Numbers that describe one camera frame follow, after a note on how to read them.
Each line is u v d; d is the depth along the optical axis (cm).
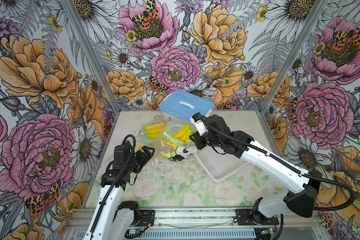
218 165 92
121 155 57
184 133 77
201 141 63
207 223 73
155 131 105
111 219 45
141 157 67
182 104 102
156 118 116
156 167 91
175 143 73
